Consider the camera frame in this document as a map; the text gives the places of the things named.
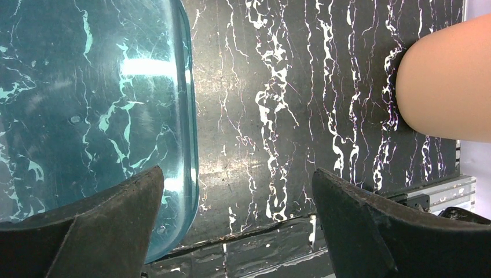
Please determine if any dark teal transparent container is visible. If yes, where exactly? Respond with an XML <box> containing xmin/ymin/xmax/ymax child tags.
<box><xmin>1</xmin><ymin>1</ymin><xmax>199</xmax><ymax>263</ymax></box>

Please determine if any aluminium frame rail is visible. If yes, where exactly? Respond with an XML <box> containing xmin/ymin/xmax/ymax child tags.
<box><xmin>382</xmin><ymin>175</ymin><xmax>477</xmax><ymax>215</ymax></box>

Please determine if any tan bucket with black liner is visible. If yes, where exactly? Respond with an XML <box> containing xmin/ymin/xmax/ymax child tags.
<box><xmin>395</xmin><ymin>14</ymin><xmax>490</xmax><ymax>142</ymax></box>

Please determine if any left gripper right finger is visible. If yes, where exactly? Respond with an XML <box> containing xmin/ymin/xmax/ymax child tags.
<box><xmin>312</xmin><ymin>169</ymin><xmax>490</xmax><ymax>277</ymax></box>

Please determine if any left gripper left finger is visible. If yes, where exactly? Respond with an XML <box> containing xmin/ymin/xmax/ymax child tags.
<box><xmin>1</xmin><ymin>166</ymin><xmax>164</xmax><ymax>277</ymax></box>

